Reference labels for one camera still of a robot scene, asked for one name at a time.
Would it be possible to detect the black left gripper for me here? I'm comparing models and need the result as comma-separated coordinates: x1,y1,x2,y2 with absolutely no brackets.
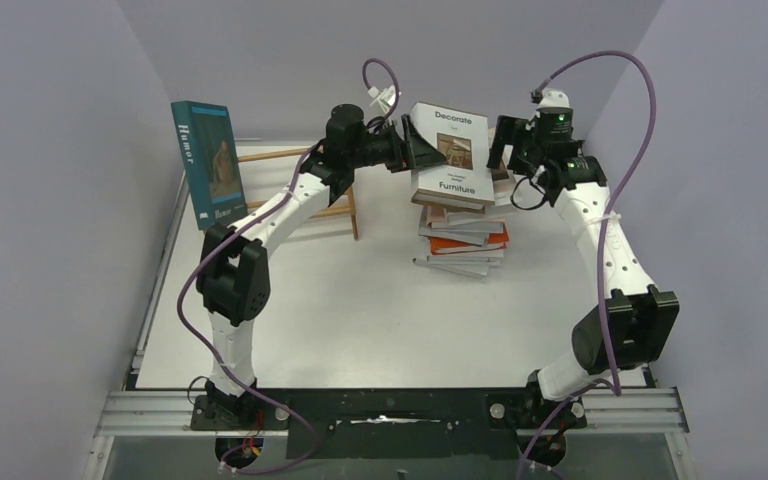
349,116,447,175

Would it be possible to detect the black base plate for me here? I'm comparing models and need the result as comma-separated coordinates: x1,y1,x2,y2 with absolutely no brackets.
190,386,588,465

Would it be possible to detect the grey book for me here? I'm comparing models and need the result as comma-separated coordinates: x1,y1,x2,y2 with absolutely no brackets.
412,255,502,279
418,221,507,241

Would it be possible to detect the pink book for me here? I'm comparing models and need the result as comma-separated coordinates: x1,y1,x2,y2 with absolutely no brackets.
424,206,512,228

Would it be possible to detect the orange book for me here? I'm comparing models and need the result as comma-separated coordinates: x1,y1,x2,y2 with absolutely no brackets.
427,227,510,255

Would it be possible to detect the teal Humor book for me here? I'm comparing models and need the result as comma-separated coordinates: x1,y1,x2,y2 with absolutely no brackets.
170,101,248,231

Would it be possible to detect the wooden book rack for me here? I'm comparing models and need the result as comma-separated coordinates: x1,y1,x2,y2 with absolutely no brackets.
237,147,360,241

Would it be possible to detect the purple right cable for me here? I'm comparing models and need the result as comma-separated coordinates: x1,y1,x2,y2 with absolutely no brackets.
515,50,658,480

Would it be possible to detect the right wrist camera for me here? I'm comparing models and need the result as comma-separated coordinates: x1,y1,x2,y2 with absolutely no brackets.
531,88,570,110

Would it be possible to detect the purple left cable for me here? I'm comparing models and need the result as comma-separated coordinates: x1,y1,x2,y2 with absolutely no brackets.
175,58,402,477

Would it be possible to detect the purple cable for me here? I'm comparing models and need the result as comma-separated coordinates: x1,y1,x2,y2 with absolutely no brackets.
175,58,402,477
515,50,658,480

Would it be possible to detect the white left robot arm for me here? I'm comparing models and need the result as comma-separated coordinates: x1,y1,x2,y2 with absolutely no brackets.
194,104,446,418

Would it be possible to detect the bottom grey book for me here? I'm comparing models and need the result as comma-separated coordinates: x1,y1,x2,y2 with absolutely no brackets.
412,255,502,279

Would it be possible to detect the white Afternoon tea book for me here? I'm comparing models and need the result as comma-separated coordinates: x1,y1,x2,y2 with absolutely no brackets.
484,145,517,218

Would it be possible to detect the white Decorate Furniture book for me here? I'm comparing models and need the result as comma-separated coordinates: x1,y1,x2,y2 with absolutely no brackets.
409,102,495,213

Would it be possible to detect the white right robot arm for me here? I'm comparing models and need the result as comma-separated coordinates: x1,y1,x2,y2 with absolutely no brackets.
487,107,680,427

